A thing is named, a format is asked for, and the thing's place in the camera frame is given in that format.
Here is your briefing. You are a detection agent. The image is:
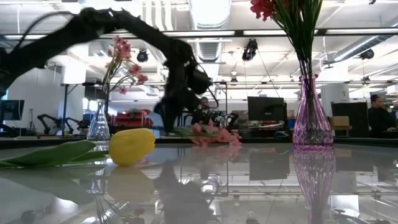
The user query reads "black computer monitor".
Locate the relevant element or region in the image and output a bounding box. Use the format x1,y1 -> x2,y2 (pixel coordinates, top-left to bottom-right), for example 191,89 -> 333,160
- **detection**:
247,96 -> 289,123
0,99 -> 25,122

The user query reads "purple glass vase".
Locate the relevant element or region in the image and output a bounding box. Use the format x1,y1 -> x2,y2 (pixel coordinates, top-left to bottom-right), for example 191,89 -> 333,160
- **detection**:
292,73 -> 335,150

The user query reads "black aluminium table frame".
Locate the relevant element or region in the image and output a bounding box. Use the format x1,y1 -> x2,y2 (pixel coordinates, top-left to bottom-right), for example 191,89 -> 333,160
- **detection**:
0,136 -> 398,149

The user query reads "silver ventilation duct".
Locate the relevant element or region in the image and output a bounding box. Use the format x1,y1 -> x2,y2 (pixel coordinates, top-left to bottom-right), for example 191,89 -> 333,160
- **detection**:
188,0 -> 233,98

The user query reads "person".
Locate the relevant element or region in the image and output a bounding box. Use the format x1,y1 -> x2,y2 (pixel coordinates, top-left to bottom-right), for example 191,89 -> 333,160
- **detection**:
191,96 -> 219,125
367,93 -> 398,139

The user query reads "red shelf cart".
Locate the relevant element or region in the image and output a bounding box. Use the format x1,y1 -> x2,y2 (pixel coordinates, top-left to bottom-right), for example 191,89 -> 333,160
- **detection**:
110,108 -> 154,129

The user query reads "yellow tulip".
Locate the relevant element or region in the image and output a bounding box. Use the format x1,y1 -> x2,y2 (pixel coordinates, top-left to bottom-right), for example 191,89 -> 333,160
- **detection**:
0,128 -> 157,169

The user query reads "cardboard box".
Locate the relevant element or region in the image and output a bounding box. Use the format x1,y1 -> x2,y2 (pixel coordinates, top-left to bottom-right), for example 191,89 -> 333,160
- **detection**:
331,115 -> 351,128

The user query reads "black overhead light bar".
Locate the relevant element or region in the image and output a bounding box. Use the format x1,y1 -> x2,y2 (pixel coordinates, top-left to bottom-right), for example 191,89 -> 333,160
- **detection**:
0,27 -> 398,40

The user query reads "clear glass vase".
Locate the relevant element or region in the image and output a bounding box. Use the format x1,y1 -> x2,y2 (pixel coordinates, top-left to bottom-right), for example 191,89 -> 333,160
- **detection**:
86,98 -> 111,147

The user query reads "black cabinet panel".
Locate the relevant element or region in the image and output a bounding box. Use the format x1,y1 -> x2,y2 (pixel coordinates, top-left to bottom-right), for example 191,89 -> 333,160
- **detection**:
330,101 -> 373,139

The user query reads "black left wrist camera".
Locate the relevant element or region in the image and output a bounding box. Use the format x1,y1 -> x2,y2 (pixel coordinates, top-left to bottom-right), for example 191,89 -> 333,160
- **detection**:
186,68 -> 215,96

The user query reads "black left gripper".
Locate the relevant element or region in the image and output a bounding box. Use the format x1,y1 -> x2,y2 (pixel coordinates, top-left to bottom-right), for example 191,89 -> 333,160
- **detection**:
153,58 -> 203,136

